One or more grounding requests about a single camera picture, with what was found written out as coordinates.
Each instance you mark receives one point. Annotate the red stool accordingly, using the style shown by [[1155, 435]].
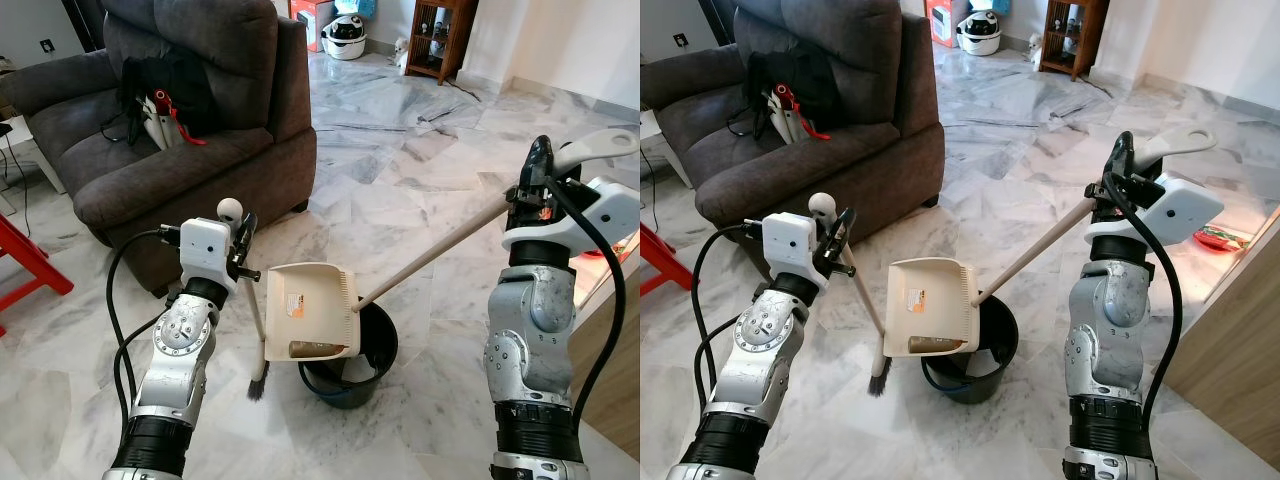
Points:
[[30, 265], [655, 255]]

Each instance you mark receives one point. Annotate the cream broom with black bristles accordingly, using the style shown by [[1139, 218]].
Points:
[[258, 385], [880, 380]]

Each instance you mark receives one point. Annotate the black bag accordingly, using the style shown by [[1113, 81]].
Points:
[[185, 85], [810, 75]]

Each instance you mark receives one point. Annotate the dark grey fabric sofa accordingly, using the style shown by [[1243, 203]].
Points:
[[860, 150], [220, 170]]

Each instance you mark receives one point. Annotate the red and green mat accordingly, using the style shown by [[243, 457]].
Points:
[[1222, 239]]

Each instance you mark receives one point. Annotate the white side table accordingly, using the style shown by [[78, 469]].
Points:
[[25, 145], [660, 135]]

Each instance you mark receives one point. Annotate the light wooden cabinet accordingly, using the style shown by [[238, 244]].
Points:
[[620, 360], [1235, 350]]

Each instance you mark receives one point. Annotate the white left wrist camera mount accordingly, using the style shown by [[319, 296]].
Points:
[[205, 250], [790, 245]]

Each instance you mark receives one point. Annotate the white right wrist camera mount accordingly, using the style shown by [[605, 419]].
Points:
[[1185, 208], [610, 210]]

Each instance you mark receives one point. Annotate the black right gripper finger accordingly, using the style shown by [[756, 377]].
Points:
[[541, 160], [1121, 155]]

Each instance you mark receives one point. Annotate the white round kitchen appliance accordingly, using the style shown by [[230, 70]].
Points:
[[980, 33], [345, 38]]

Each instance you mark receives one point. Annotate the white toy dog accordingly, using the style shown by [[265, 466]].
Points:
[[1037, 48], [401, 52]]

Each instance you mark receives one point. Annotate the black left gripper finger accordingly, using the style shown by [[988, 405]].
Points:
[[249, 230], [843, 230]]

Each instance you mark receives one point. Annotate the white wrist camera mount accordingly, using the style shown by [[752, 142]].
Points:
[[610, 210], [1185, 208], [790, 245], [205, 250]]

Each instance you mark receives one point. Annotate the black round bucket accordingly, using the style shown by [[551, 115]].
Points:
[[365, 370], [985, 365]]

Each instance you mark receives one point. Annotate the brown wooden shelf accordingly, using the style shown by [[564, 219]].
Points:
[[1095, 35], [465, 40]]

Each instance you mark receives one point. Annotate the red cardboard box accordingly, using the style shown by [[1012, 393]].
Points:
[[942, 20], [310, 20]]

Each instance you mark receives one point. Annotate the red and white handheld device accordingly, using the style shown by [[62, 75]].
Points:
[[162, 110], [788, 105]]

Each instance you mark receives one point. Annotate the brown cardboard tube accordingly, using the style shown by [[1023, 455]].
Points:
[[935, 346]]

